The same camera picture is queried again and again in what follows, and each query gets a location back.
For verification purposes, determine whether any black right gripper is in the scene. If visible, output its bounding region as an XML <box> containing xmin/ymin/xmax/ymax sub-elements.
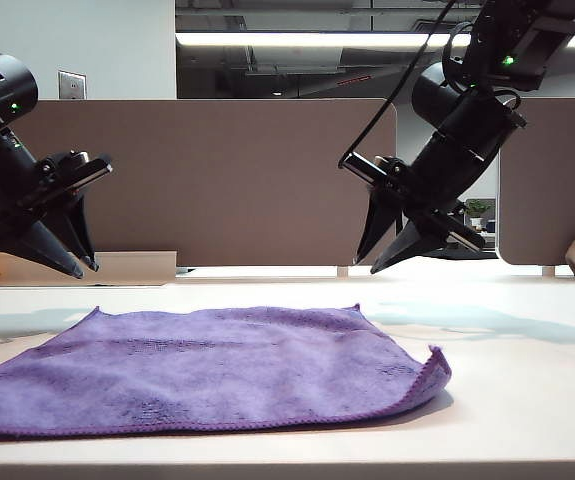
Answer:
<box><xmin>338</xmin><ymin>151</ymin><xmax>487</xmax><ymax>275</ymax></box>

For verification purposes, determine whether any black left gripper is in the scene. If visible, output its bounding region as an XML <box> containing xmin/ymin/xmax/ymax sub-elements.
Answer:
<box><xmin>0</xmin><ymin>148</ymin><xmax>114</xmax><ymax>280</ymax></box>

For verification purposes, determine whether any purple microfiber cloth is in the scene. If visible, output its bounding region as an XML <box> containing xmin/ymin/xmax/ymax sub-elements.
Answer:
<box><xmin>0</xmin><ymin>302</ymin><xmax>453</xmax><ymax>442</ymax></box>

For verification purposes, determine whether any small potted green plant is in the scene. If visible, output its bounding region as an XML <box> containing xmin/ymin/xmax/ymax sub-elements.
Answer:
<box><xmin>466</xmin><ymin>198</ymin><xmax>493</xmax><ymax>230</ymax></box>

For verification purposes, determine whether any brown desk divider panel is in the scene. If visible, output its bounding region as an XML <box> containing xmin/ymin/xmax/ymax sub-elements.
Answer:
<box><xmin>0</xmin><ymin>98</ymin><xmax>398</xmax><ymax>269</ymax></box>
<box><xmin>497</xmin><ymin>97</ymin><xmax>575</xmax><ymax>268</ymax></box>

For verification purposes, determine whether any white ceiling light strip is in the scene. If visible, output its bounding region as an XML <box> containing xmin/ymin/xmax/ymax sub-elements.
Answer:
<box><xmin>175</xmin><ymin>31</ymin><xmax>575</xmax><ymax>50</ymax></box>

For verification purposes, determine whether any beige cable tray box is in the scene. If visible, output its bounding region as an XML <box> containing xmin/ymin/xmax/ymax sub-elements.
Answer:
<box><xmin>0</xmin><ymin>250</ymin><xmax>178</xmax><ymax>288</ymax></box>

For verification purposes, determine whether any black right camera cable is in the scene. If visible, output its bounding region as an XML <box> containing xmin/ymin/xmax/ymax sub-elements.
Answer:
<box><xmin>337</xmin><ymin>0</ymin><xmax>461</xmax><ymax>169</ymax></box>

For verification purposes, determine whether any silver wall switch plate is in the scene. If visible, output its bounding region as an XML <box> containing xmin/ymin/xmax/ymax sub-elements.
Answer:
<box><xmin>57</xmin><ymin>69</ymin><xmax>88</xmax><ymax>100</ymax></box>

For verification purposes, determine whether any metal ceiling duct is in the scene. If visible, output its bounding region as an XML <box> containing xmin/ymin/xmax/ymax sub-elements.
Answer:
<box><xmin>244</xmin><ymin>48</ymin><xmax>346</xmax><ymax>78</ymax></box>

